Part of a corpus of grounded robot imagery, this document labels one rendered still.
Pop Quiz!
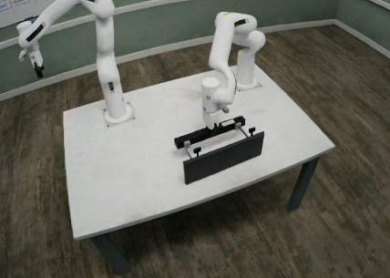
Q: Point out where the black rectangular block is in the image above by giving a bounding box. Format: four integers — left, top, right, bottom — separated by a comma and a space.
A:
182, 131, 265, 185

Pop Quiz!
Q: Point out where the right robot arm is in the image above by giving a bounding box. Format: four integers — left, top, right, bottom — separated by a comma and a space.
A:
16, 0, 132, 124

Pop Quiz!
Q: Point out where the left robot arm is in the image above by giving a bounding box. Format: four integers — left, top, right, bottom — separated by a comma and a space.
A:
201, 12, 265, 114

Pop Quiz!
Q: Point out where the black rack pdu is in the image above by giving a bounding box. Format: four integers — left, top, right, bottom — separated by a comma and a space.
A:
174, 115, 246, 149

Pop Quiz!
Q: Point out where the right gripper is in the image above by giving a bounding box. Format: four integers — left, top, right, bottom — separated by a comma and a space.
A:
28, 48, 44, 78

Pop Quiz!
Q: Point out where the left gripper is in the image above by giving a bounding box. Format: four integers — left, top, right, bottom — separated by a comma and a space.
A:
202, 110, 219, 138

